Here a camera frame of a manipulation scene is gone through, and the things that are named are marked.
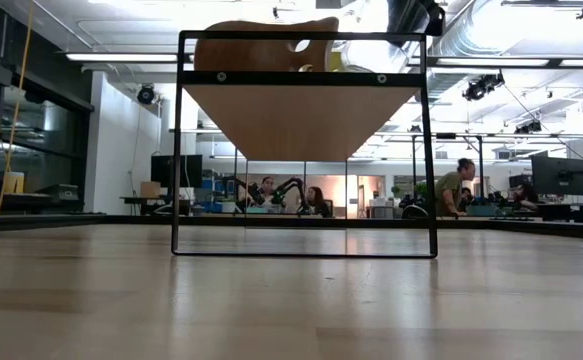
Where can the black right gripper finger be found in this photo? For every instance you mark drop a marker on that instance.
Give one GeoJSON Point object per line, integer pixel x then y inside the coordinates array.
{"type": "Point", "coordinates": [435, 19]}
{"type": "Point", "coordinates": [403, 15]}

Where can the clear glass cup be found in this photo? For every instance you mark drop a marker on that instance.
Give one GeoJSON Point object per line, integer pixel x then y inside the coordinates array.
{"type": "Point", "coordinates": [376, 56]}

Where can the black background robot arm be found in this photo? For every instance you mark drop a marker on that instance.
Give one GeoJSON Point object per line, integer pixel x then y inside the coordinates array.
{"type": "Point", "coordinates": [248, 192]}
{"type": "Point", "coordinates": [291, 190]}

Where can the long ceiling light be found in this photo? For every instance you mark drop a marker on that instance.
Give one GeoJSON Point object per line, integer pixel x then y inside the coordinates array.
{"type": "Point", "coordinates": [491, 62]}
{"type": "Point", "coordinates": [121, 57]}

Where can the black ceiling spotlight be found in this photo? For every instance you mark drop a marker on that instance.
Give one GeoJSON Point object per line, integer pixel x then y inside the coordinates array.
{"type": "Point", "coordinates": [483, 86]}
{"type": "Point", "coordinates": [528, 128]}

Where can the raised wooden platform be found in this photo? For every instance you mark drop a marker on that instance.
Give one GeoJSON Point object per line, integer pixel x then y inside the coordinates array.
{"type": "Point", "coordinates": [296, 125]}

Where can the person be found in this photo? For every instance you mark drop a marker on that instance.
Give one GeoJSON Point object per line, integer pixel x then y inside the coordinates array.
{"type": "Point", "coordinates": [527, 196]}
{"type": "Point", "coordinates": [451, 187]}
{"type": "Point", "coordinates": [318, 202]}
{"type": "Point", "coordinates": [267, 192]}

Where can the black computer monitor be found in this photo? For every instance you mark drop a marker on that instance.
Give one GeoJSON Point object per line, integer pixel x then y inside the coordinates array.
{"type": "Point", "coordinates": [176, 170]}
{"type": "Point", "coordinates": [560, 175]}

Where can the cardboard box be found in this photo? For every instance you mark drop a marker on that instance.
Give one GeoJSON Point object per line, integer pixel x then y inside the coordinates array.
{"type": "Point", "coordinates": [150, 189]}

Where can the silver ceiling duct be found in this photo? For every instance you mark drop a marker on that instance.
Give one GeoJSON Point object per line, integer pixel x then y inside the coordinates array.
{"type": "Point", "coordinates": [511, 25]}

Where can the round black wall speaker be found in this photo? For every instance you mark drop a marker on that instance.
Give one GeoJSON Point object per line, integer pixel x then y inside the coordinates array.
{"type": "Point", "coordinates": [145, 94]}

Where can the black aluminium table frame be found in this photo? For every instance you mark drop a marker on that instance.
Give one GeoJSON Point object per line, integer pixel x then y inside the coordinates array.
{"type": "Point", "coordinates": [96, 220]}

